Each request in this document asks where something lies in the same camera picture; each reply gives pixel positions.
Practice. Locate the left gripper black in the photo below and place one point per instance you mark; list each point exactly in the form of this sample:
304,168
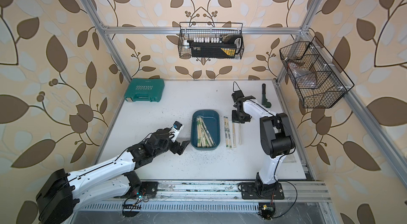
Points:
178,146

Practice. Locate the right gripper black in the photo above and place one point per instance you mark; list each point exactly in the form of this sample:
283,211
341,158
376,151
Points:
235,119

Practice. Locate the teal plastic storage box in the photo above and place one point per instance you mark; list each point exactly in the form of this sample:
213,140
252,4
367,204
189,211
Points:
211,119

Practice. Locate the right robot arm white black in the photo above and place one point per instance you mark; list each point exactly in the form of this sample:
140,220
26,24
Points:
275,138

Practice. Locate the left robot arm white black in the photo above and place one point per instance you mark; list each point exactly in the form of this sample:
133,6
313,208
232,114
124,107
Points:
64,193

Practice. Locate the wrapped chopsticks in box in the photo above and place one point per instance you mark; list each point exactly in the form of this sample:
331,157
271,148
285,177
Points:
204,139

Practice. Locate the black power supply box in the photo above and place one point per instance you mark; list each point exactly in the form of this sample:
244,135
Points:
214,50

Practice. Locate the green black hand tool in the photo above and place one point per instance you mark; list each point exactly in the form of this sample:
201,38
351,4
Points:
264,100

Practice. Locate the white grey work glove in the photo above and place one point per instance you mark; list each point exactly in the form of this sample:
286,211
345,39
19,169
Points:
290,159

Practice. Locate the green plastic tool case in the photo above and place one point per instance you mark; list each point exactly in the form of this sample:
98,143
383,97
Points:
145,90

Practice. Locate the plastic bag in basket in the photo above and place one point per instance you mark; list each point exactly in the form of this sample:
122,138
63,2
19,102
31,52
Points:
302,76

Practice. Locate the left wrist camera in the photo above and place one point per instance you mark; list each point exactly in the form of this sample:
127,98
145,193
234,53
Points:
175,131

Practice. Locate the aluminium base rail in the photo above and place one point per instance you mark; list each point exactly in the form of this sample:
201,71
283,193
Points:
213,196

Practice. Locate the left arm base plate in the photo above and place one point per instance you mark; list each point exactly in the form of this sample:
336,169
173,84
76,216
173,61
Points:
146,190

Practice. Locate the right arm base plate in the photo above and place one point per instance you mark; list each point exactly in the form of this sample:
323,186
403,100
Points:
258,191

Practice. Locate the black wire basket right wall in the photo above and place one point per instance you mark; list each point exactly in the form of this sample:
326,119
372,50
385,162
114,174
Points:
332,82

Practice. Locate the black wire basket wall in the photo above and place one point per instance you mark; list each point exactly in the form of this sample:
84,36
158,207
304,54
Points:
332,82
209,32

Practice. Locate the black wire basket back wall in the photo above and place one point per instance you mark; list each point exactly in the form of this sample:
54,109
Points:
209,32

